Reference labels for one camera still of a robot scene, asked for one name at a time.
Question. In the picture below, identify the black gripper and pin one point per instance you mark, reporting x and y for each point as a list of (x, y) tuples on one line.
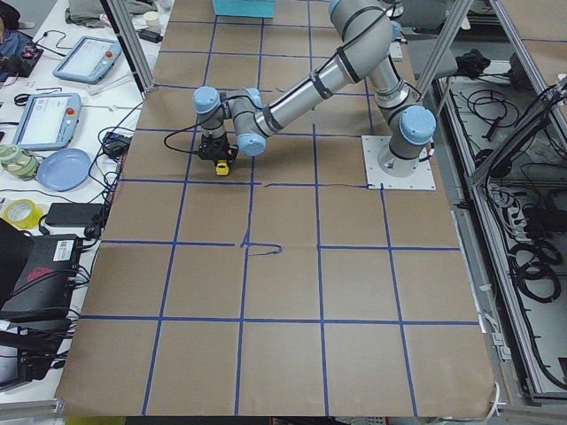
[(220, 146)]

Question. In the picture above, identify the yellow toy beetle car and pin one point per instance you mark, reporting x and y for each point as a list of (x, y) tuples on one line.
[(222, 168)]

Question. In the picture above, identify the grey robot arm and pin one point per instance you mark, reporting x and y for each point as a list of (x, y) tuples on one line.
[(238, 121)]

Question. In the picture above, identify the light blue plastic bin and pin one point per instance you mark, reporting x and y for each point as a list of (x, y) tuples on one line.
[(245, 8)]

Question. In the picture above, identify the white paper cup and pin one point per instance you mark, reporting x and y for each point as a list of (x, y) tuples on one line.
[(152, 21)]

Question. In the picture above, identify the blue plastic plate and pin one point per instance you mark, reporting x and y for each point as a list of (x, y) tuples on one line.
[(64, 170)]

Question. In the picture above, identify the upper teach pendant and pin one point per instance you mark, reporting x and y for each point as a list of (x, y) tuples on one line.
[(89, 60)]

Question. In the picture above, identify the teach pendant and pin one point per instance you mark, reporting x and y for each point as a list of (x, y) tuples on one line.
[(48, 122), (89, 60)]

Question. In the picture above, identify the black power adapter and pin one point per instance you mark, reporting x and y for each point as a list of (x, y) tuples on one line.
[(72, 215)]

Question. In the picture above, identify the lower teach pendant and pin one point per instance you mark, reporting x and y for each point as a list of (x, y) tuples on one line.
[(48, 122)]

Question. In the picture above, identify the green tape rolls stack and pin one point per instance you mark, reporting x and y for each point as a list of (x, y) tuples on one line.
[(20, 163)]

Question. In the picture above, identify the yellow tape roll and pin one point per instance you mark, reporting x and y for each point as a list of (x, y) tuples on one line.
[(23, 214)]

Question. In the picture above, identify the aluminium frame post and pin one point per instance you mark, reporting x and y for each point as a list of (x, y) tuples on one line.
[(121, 22)]

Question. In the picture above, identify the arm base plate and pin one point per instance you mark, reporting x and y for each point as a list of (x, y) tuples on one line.
[(385, 171)]

